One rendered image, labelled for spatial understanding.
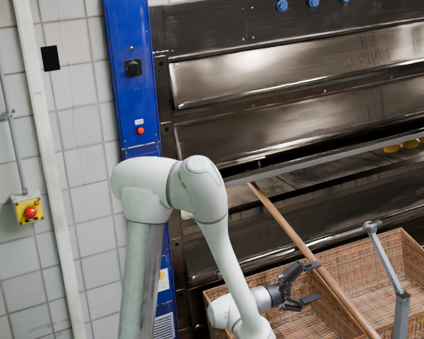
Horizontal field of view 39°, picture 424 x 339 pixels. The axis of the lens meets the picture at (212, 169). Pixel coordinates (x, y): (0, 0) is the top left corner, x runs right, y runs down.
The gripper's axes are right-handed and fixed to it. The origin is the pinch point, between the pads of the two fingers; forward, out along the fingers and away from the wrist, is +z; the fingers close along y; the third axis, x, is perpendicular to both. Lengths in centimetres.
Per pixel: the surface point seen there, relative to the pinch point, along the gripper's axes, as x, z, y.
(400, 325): -2, 43, 38
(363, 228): -24.3, 40.3, 2.4
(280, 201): -61, 23, 2
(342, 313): -28, 35, 46
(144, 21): -58, -35, -86
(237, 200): -72, 7, 1
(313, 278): -51, 35, 41
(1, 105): -60, -87, -64
